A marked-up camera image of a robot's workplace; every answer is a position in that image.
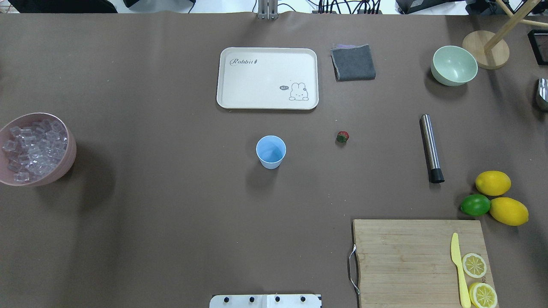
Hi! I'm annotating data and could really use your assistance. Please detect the light blue paper cup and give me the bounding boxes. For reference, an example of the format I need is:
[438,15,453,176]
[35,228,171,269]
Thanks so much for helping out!
[255,135,286,170]

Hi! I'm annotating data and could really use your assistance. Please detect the steel ice scoop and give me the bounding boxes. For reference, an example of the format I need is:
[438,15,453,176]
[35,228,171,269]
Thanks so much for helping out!
[536,78,548,113]

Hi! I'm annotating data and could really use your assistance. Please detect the red strawberry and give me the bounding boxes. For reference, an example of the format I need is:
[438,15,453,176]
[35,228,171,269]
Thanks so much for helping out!
[335,131,350,143]

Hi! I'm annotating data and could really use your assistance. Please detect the cream rabbit serving tray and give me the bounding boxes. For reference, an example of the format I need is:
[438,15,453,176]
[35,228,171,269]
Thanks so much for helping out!
[217,47,319,110]

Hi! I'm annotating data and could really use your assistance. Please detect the folded grey cloth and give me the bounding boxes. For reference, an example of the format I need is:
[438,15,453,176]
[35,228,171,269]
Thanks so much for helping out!
[330,44,376,81]

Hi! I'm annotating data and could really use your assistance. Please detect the steel muddler black tip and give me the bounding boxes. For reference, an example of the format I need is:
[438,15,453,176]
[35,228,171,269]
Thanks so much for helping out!
[420,114,445,184]

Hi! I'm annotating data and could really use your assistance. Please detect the wooden cutting board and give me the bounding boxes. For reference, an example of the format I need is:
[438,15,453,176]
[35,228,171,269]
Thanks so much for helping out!
[352,219,489,308]

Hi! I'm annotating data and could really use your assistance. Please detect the mint green bowl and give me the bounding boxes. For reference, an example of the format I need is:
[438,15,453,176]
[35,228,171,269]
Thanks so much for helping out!
[430,45,478,86]

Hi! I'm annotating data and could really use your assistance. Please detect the green lime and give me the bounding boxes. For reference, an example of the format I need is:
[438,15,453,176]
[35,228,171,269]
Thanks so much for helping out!
[460,194,491,216]

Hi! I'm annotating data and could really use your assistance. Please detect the pink bowl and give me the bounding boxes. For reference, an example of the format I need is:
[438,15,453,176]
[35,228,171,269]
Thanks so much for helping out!
[1,113,77,187]

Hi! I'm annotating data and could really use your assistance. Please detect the yellow lemon upper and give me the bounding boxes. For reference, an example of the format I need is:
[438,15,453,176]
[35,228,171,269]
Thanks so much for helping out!
[474,170,512,195]

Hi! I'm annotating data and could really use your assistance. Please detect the yellow lemon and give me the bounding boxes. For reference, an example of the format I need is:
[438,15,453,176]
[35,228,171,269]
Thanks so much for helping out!
[474,170,512,195]
[489,197,529,226]

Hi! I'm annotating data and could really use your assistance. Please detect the lemon slice upper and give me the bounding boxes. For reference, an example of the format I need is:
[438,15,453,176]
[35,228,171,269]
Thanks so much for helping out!
[462,253,488,278]

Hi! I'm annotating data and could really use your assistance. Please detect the lemon slice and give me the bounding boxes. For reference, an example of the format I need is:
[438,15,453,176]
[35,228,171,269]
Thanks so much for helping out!
[468,282,498,308]
[462,253,488,278]

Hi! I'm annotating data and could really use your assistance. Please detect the wooden mug tree stand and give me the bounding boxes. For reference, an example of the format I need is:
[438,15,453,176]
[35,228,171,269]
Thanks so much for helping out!
[462,0,548,70]

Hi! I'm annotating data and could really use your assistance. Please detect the yellow plastic knife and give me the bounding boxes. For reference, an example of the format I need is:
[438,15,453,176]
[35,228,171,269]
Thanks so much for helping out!
[450,232,471,308]

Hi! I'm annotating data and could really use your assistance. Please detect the yellow lemon lower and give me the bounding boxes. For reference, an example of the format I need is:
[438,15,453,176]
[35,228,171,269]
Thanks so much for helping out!
[489,197,529,226]

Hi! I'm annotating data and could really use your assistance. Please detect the lemon slice lower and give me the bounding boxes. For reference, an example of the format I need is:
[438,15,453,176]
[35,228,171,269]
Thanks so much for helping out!
[468,282,498,308]

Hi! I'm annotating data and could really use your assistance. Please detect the black tray at edge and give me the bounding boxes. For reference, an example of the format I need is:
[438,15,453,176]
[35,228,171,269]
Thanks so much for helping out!
[527,29,548,65]

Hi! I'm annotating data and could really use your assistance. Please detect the aluminium frame post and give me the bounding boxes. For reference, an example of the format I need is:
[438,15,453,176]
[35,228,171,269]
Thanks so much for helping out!
[257,0,279,20]

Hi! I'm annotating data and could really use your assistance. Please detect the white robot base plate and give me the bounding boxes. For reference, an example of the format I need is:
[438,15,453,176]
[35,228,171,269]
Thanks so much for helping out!
[209,294,322,308]

